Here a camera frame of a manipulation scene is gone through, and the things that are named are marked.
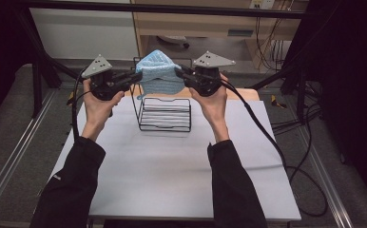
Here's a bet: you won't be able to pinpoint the black curtain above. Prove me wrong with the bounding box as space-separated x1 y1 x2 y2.
294 0 367 207
0 0 35 129

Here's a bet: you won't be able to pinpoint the hand-held gripper black cable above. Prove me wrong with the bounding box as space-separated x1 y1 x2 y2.
70 68 93 143
219 79 329 219

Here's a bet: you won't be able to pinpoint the black wire rack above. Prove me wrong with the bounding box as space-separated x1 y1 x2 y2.
126 56 193 133

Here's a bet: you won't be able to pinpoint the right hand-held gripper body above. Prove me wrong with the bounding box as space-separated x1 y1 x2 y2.
183 50 237 98

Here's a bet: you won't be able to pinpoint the black floor cables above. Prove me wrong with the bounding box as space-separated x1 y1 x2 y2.
271 81 323 136

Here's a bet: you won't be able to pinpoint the white panel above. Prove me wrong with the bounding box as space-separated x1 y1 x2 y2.
29 8 140 61

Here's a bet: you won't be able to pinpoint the white table mat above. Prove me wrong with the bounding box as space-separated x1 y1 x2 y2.
48 95 302 221

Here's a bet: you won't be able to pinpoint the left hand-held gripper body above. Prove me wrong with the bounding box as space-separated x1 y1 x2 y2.
81 53 126 102

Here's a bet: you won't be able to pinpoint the right hand-held gripper black cable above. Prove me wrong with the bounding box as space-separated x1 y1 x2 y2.
219 79 329 219

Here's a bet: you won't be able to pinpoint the white power strip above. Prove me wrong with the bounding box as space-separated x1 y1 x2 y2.
249 0 277 10

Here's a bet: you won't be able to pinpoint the light wooden desk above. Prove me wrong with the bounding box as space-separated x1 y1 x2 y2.
130 0 310 69

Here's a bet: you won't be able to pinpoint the blue striped cloth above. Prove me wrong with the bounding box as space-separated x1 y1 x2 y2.
135 48 186 101

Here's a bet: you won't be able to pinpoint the left hand-held gripper black cable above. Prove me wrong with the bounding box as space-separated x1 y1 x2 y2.
70 68 93 143

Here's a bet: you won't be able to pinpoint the hanging cable bundle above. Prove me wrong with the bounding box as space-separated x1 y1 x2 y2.
255 17 288 71

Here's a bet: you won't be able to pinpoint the black metal frame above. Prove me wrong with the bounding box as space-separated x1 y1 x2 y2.
13 0 320 119

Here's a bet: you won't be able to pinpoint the aluminium rail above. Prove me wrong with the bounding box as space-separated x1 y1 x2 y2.
0 89 58 219
294 125 355 228

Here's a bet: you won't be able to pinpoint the person's left hand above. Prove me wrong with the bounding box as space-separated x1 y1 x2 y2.
80 78 126 143

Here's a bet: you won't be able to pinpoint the chair base with caster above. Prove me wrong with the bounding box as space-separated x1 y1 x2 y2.
156 34 191 49

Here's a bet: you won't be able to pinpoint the person's right hand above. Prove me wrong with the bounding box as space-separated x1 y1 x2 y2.
188 72 231 144

